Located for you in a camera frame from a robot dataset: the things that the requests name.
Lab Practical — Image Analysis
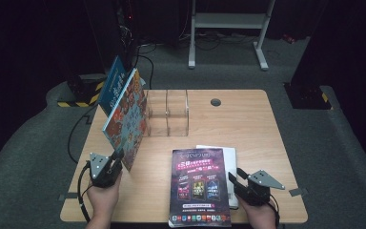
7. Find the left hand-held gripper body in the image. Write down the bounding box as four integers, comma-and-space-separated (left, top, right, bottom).
88, 152, 124, 189

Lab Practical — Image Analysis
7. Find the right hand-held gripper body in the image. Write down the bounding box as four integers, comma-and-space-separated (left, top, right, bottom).
234, 169, 286, 207

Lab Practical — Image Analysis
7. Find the white book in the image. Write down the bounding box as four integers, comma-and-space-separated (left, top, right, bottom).
195, 144, 240, 210

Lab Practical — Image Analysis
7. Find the dark glossy magazine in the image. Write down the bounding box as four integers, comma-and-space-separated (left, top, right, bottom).
168, 147, 233, 229

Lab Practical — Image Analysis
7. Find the light blue picture book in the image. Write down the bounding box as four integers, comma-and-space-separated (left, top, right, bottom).
102, 67, 149, 173

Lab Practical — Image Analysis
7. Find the clear acrylic book rack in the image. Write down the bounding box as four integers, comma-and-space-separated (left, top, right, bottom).
144, 89, 191, 137

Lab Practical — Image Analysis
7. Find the dark blue picture book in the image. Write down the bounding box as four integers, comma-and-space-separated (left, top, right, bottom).
98, 55, 128, 117

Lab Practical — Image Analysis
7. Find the person's left hand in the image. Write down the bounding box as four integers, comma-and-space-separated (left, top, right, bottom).
86, 173, 124, 225

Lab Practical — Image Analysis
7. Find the person's right hand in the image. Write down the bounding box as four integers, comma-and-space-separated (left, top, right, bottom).
235, 194, 278, 229

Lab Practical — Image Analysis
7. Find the grey tape piece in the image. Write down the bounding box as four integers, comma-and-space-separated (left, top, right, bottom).
58, 192, 80, 202
289, 188, 309, 198

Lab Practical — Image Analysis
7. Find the black yellow striped stand base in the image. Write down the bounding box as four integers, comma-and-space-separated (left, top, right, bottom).
56, 74, 105, 108

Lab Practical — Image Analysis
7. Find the black stand base yellow mark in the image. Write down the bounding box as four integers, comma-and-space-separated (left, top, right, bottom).
284, 83, 334, 111

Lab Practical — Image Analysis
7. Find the dark computer tower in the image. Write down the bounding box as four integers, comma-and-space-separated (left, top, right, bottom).
115, 0, 141, 71

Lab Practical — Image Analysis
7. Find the white metal stand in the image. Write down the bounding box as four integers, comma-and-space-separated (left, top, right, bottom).
188, 0, 276, 72

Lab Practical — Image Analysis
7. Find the right hand-held gripper cable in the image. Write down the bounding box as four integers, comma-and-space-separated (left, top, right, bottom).
268, 194, 281, 229

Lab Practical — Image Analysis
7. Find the hand-held gripper cable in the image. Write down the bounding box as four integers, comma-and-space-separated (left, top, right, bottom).
76, 160, 93, 223
268, 194, 281, 229

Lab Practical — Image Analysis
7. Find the left hand-held gripper cable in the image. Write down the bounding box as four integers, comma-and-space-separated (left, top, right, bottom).
76, 160, 93, 223

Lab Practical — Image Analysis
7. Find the long black floor cable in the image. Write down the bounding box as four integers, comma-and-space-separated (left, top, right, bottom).
67, 44, 141, 165

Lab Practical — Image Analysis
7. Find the looped black floor cable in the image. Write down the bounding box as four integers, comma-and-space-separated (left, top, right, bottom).
137, 53, 155, 91

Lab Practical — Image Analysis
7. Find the black cable tangle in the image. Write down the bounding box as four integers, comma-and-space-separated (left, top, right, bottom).
177, 30, 258, 52

